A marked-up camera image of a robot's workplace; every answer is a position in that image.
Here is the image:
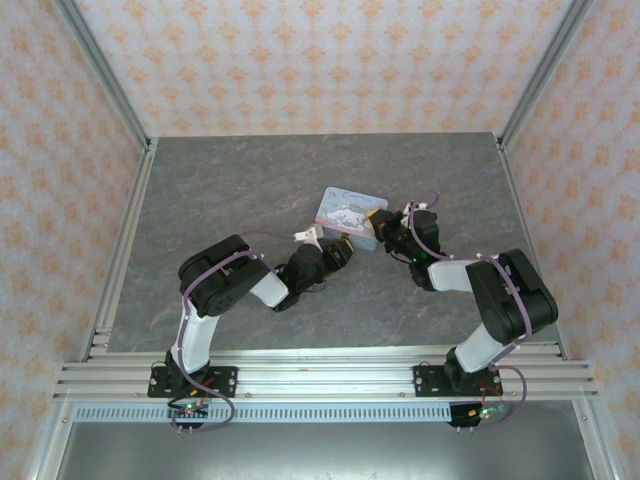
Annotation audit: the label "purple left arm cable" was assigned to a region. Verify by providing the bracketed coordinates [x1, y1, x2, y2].
[180, 228, 302, 396]

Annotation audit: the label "aluminium corner post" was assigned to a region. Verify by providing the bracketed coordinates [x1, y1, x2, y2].
[52, 0, 154, 151]
[497, 0, 597, 151]

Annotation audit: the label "aluminium side rail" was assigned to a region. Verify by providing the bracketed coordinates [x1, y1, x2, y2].
[495, 133, 572, 361]
[79, 138, 160, 361]

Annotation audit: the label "black right mount plate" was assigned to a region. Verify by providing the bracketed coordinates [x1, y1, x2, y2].
[413, 363, 502, 399]

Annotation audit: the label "cartoon print tin box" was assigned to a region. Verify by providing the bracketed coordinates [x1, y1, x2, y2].
[314, 186, 391, 255]

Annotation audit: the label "circuit board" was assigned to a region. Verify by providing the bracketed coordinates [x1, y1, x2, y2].
[468, 403, 510, 420]
[167, 399, 210, 420]

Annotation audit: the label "black mount plate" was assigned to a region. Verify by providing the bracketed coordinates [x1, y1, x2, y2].
[146, 365, 239, 399]
[413, 363, 502, 399]

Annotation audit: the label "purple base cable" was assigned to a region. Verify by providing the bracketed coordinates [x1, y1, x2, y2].
[158, 377, 237, 432]
[472, 362, 532, 431]

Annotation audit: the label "left circuit board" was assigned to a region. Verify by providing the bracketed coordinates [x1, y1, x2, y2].
[167, 399, 210, 420]

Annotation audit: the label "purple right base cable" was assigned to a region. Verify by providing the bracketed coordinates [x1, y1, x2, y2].
[472, 362, 532, 431]

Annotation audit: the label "black left mount plate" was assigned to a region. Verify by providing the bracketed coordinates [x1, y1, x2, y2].
[146, 365, 239, 399]

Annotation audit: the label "aluminium base beam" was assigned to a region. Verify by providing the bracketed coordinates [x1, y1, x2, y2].
[52, 342, 601, 402]

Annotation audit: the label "slotted grey cable duct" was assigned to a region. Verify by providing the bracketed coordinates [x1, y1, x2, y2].
[73, 403, 455, 424]

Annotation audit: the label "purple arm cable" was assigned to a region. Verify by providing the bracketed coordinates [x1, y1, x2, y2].
[180, 228, 302, 396]
[407, 187, 537, 372]

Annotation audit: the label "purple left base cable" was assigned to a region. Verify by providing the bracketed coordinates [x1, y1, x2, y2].
[158, 377, 237, 432]

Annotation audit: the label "grey metal panel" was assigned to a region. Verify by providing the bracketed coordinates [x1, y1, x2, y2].
[49, 422, 601, 480]

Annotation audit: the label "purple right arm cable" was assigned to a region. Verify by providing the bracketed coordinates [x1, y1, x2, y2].
[407, 187, 537, 372]

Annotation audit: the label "right circuit board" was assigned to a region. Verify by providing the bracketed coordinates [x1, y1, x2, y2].
[468, 403, 510, 420]

